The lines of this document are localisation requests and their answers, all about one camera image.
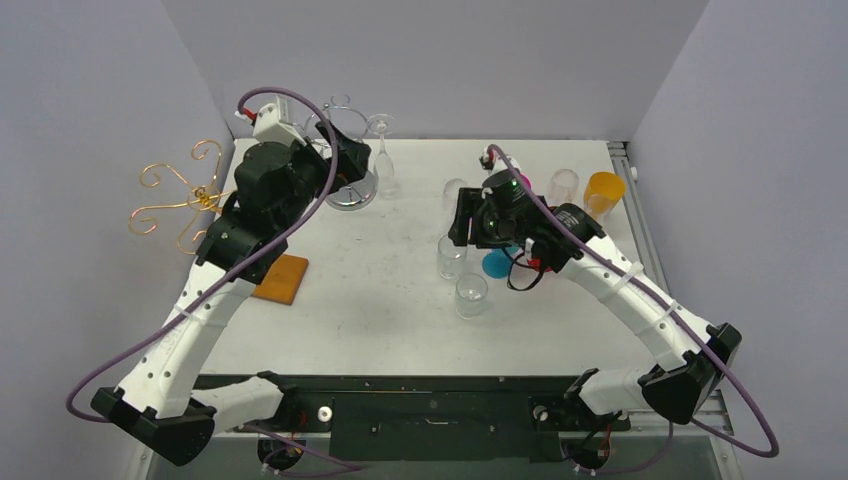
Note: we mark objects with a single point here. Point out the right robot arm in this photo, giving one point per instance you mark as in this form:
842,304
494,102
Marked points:
568,241

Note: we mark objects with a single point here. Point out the red wine glass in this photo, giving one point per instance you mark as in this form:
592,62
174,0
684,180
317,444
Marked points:
538,265

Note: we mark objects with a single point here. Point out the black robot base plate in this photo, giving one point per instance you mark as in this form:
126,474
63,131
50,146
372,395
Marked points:
437,418

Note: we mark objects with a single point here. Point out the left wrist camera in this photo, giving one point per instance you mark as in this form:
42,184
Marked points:
271,123

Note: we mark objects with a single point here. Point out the aluminium table rail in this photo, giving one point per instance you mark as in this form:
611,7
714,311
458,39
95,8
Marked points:
633,206

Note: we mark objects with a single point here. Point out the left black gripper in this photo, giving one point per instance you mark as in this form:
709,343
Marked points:
350,162

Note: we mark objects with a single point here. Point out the clear wine glass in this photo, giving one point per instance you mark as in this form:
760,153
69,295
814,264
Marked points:
562,187

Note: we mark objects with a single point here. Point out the clear champagne flute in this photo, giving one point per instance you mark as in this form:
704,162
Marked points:
383,167

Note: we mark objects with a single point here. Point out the blue wine glass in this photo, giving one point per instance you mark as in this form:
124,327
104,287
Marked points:
496,263

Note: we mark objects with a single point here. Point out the orange cup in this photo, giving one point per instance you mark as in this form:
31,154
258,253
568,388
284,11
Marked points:
603,192

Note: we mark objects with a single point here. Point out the pink wine glass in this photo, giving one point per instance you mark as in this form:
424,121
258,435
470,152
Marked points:
526,181

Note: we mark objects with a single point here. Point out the wooden rack base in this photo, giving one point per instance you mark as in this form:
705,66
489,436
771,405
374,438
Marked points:
283,280

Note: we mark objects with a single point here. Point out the clear patterned glass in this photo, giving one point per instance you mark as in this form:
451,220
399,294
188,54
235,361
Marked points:
470,295
451,259

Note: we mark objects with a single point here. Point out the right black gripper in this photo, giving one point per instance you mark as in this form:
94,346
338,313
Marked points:
463,216

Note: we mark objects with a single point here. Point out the silver wire glass rack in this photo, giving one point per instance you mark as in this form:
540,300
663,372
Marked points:
353,123

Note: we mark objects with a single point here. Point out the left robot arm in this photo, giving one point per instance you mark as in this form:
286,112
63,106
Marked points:
278,185

